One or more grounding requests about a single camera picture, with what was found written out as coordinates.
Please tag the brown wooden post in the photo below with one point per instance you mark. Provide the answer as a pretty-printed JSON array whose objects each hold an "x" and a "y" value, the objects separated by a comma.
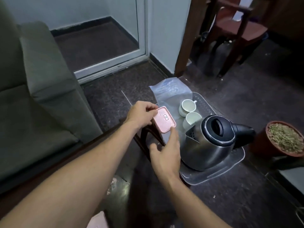
[{"x": 190, "y": 37}]

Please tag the pink plastic box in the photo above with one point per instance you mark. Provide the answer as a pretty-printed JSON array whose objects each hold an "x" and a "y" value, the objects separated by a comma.
[{"x": 163, "y": 119}]

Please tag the clear plastic tray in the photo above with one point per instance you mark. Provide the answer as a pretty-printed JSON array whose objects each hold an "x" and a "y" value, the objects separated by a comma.
[{"x": 213, "y": 174}]

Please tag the green succulent plant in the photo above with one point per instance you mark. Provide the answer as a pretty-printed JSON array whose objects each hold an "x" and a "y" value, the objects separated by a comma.
[{"x": 286, "y": 137}]

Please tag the white framed glass door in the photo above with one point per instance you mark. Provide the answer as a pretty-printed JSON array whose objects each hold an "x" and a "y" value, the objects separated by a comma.
[{"x": 106, "y": 33}]

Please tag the person's left hand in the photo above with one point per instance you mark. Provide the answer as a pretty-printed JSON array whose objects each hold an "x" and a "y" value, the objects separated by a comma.
[{"x": 139, "y": 115}]

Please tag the steel electric kettle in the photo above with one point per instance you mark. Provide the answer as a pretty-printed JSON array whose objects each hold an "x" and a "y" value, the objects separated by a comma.
[{"x": 209, "y": 144}]

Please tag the person's right thumb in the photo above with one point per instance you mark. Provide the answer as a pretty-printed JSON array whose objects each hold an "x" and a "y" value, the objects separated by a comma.
[{"x": 155, "y": 149}]

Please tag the white ceramic cup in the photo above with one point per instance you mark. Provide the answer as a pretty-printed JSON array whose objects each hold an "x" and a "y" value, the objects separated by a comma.
[
  {"x": 188, "y": 106},
  {"x": 192, "y": 118}
]

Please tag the person's right forearm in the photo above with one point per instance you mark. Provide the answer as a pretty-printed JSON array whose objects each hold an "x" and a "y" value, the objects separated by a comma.
[{"x": 192, "y": 206}]

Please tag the green fabric sofa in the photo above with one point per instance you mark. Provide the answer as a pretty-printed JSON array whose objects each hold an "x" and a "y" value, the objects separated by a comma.
[{"x": 35, "y": 97}]

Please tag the brown armchair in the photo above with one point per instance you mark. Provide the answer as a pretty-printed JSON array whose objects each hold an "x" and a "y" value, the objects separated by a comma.
[{"x": 239, "y": 28}]

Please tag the brown plant pot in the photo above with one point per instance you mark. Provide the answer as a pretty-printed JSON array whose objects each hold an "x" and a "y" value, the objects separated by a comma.
[{"x": 261, "y": 144}]

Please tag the clear plastic bag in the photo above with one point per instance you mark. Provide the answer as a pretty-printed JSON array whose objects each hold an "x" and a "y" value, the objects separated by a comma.
[{"x": 169, "y": 92}]

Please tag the person's left thumb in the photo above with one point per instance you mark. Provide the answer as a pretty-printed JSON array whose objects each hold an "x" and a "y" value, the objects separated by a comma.
[{"x": 150, "y": 119}]

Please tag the person's right hand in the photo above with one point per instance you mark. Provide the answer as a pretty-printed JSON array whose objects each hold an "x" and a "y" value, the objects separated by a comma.
[{"x": 166, "y": 159}]

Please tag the person's left forearm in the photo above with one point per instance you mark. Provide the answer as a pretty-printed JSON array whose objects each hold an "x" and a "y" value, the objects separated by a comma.
[{"x": 78, "y": 173}]

